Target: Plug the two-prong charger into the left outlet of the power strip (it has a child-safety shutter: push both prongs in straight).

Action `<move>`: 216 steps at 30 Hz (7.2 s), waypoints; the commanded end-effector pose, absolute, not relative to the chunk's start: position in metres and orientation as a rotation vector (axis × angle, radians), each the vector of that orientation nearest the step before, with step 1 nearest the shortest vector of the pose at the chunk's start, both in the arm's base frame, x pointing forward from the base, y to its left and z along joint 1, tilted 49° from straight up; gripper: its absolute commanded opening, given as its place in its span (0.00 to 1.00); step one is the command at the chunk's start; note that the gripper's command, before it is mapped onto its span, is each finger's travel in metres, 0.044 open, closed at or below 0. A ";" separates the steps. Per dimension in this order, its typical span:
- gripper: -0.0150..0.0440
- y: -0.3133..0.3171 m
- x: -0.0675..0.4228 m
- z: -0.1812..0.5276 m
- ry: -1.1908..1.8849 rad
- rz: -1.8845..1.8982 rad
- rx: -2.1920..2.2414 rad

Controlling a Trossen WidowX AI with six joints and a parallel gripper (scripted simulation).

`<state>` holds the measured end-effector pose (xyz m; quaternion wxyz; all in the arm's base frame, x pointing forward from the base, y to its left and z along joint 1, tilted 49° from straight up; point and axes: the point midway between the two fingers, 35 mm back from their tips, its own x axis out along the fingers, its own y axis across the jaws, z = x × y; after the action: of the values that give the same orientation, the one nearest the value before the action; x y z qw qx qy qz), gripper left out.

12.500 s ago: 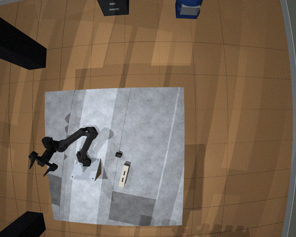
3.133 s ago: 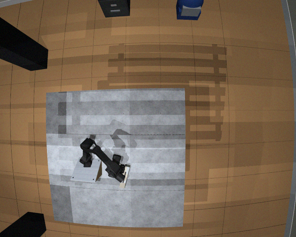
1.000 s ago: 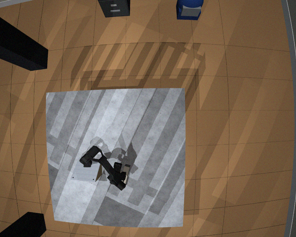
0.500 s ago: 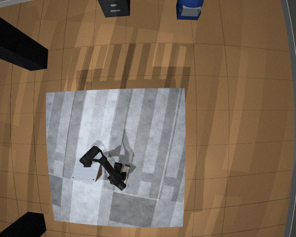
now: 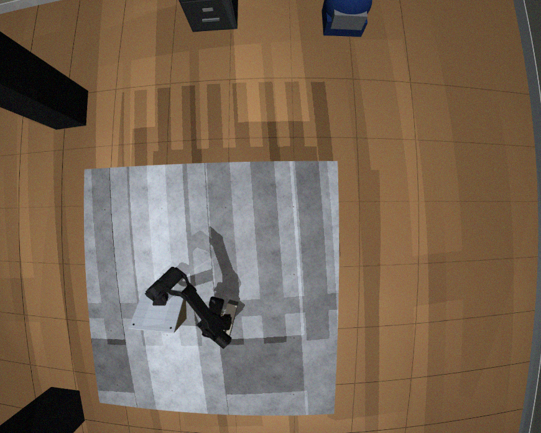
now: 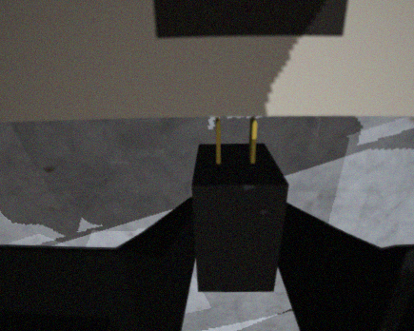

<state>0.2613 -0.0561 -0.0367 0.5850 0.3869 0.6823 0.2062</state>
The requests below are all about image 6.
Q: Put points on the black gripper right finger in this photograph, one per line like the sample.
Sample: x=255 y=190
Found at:
x=338 y=282

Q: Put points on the black two-prong charger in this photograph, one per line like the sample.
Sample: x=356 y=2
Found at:
x=239 y=204

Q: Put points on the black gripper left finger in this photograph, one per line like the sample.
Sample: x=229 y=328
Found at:
x=142 y=284

